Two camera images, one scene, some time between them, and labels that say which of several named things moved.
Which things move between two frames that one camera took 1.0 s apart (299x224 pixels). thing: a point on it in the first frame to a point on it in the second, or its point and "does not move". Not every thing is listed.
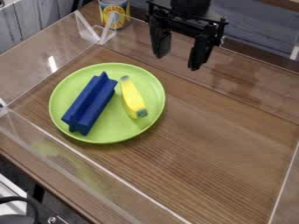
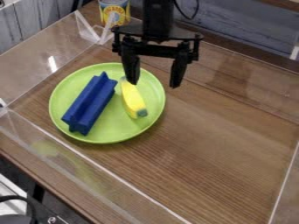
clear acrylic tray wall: [139, 140] does not move
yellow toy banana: [134, 98] does not move
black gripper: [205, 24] to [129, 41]
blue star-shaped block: [90, 103] does not move
